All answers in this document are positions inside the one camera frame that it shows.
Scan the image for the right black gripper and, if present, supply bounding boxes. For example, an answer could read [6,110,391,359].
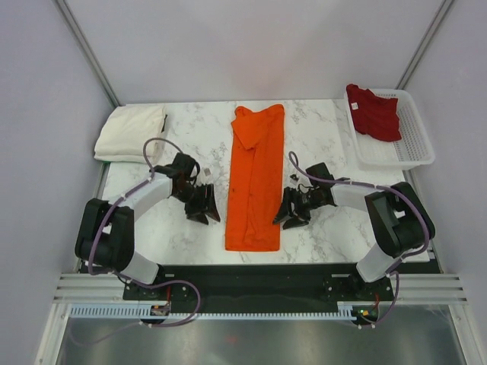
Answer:
[272,186,325,230]

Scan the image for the red t shirt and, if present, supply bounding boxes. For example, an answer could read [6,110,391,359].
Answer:
[345,84,402,142]

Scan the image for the folded white t shirt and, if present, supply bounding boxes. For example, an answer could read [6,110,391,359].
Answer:
[94,103,167,163]

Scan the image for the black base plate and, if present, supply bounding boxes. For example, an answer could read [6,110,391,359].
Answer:
[123,263,393,314]

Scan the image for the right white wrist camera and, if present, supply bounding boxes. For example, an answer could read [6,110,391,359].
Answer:
[289,174,300,186]

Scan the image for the orange t shirt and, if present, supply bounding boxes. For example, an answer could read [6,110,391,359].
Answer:
[225,104,285,252]

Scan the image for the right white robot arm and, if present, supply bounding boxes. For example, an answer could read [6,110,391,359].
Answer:
[273,162,436,300]

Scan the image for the aluminium rail frame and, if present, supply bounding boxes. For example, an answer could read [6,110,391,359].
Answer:
[54,274,467,304]

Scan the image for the white plastic basket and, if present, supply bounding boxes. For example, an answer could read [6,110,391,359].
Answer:
[344,88,435,170]

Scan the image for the white slotted cable duct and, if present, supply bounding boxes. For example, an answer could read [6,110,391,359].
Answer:
[69,303,378,320]

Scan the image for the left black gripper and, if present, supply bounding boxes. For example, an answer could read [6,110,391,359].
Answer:
[173,182,220,225]

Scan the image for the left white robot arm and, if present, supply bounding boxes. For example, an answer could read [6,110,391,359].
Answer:
[75,152,221,299]

